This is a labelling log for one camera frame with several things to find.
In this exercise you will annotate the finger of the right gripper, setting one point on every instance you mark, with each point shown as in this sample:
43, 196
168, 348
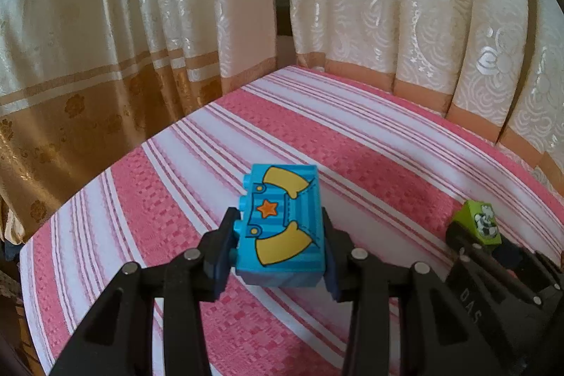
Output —
524, 273

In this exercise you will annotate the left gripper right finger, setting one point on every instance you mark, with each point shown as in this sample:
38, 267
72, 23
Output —
437, 337

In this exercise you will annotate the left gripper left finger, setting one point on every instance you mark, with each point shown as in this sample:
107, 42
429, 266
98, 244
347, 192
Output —
115, 336

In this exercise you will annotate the green toy brick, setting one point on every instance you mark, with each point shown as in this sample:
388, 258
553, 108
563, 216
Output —
478, 220

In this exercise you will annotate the blue toy brick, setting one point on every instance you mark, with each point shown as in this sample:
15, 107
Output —
280, 235

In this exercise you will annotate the cream floral curtain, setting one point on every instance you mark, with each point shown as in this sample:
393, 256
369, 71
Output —
83, 82

